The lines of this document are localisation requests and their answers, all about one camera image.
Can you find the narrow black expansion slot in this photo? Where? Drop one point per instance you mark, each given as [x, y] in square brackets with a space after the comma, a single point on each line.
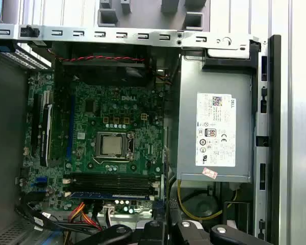
[36, 125]

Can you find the blue expansion slot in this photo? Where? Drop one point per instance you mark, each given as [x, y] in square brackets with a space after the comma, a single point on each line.
[70, 130]

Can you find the silver CPU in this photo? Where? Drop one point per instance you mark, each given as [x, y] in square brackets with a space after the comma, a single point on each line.
[112, 144]

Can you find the grey parts rack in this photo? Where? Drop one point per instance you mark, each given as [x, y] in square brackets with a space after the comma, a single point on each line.
[153, 15]

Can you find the black RAM slot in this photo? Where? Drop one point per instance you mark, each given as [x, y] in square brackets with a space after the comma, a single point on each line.
[112, 188]
[112, 176]
[112, 182]

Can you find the white power supply label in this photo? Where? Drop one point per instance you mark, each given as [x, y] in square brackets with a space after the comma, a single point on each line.
[219, 148]

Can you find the pink sticker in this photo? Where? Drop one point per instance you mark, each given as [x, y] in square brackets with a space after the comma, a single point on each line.
[210, 173]

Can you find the grey metal PC case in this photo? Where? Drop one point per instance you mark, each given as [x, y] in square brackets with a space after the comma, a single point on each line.
[5, 109]

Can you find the black case front panel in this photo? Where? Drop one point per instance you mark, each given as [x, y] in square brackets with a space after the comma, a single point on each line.
[275, 127]

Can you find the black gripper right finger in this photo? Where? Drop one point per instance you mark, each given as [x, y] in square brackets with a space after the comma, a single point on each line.
[187, 233]

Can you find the black plastic case clip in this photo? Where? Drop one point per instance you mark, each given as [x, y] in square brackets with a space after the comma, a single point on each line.
[29, 31]

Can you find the metal socket cover frame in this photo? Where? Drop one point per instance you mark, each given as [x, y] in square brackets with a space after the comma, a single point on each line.
[99, 145]

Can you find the black cooling fan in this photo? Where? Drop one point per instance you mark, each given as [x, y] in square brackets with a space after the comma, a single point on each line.
[104, 74]

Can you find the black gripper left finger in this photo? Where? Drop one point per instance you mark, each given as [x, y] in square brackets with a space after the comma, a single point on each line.
[153, 233]

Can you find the grey power supply box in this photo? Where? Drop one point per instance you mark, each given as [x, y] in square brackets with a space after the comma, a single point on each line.
[188, 127]

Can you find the thin metal locking lever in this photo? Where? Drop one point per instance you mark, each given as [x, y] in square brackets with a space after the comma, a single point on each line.
[112, 161]

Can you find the black square chip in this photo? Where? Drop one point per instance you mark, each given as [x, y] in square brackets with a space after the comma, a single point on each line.
[90, 106]

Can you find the blue-green RAM stick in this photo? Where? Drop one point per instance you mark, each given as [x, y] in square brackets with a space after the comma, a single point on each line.
[122, 196]

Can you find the CPU socket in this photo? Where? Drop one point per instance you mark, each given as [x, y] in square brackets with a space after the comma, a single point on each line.
[130, 153]

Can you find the blue SATA connector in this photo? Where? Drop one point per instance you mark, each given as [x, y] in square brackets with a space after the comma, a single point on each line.
[41, 184]

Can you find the green Dell motherboard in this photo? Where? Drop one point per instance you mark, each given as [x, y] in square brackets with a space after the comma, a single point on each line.
[97, 122]

